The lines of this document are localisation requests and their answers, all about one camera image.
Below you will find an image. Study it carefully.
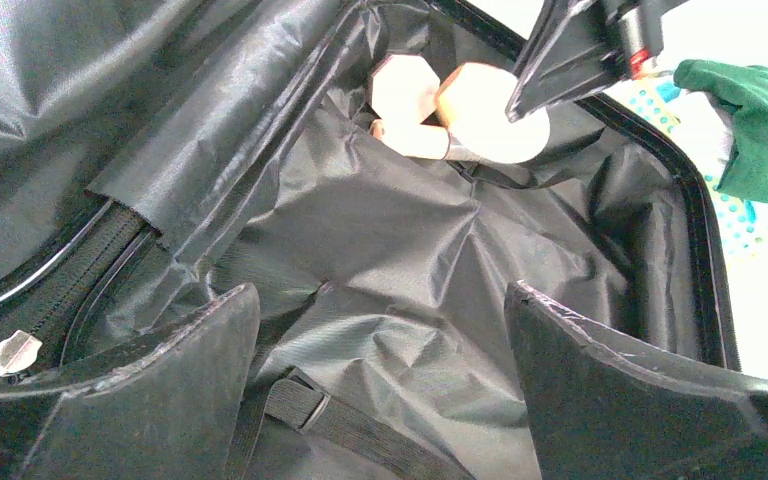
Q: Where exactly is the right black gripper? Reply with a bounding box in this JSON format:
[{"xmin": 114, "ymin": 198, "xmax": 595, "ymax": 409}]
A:
[{"xmin": 505, "ymin": 0, "xmax": 684, "ymax": 122}]

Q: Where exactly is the black ribbed hard-shell suitcase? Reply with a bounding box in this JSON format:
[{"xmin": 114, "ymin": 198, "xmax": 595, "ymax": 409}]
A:
[{"xmin": 0, "ymin": 1, "xmax": 739, "ymax": 479}]

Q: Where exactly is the pale yellow perforated basket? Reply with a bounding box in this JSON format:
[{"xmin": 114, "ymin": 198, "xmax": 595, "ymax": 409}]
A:
[{"xmin": 608, "ymin": 77, "xmax": 768, "ymax": 263}]

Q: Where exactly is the pink brown small box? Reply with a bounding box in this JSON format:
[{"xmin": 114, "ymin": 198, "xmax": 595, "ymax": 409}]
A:
[{"xmin": 368, "ymin": 53, "xmax": 441, "ymax": 124}]

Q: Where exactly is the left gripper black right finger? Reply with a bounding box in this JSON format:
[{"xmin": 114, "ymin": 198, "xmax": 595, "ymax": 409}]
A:
[{"xmin": 505, "ymin": 281, "xmax": 768, "ymax": 479}]

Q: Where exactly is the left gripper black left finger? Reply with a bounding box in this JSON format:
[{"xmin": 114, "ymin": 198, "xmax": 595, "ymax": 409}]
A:
[{"xmin": 0, "ymin": 284, "xmax": 260, "ymax": 479}]

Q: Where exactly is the dark green garment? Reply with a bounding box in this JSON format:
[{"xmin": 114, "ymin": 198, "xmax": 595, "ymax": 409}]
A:
[{"xmin": 674, "ymin": 59, "xmax": 768, "ymax": 204}]

